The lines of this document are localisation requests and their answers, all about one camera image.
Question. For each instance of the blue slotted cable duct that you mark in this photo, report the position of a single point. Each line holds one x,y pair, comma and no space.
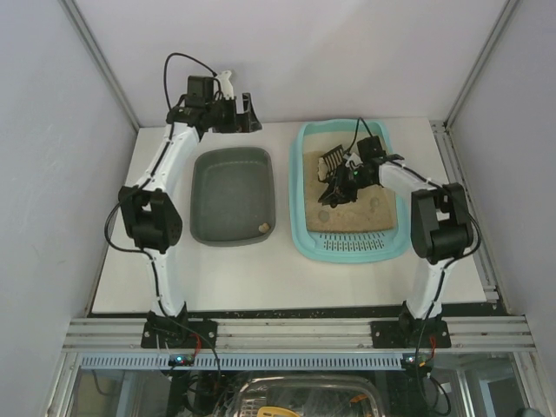
239,362

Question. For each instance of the clear plastic tub below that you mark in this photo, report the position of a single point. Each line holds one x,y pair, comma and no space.
305,395

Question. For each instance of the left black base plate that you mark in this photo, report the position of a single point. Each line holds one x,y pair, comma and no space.
159,332

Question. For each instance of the beige cat litter sand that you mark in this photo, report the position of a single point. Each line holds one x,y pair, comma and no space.
353,217

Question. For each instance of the aluminium front rail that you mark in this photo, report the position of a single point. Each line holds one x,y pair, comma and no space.
467,334

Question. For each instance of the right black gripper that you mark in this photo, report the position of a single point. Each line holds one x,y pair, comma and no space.
344,182

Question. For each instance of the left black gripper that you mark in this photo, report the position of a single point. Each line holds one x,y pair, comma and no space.
240,115

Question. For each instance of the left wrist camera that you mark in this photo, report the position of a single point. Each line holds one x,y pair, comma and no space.
200,90

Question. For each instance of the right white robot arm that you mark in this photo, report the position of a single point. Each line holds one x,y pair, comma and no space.
442,230

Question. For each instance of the dark grey plastic bin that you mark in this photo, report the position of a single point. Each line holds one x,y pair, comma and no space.
232,195

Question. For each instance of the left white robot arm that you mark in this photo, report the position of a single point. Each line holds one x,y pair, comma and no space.
150,218

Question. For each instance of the black litter scoop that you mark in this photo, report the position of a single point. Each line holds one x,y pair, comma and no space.
334,158

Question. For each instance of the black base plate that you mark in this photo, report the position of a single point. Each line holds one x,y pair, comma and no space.
395,334
159,332

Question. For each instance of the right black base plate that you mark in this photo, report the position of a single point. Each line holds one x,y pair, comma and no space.
395,334

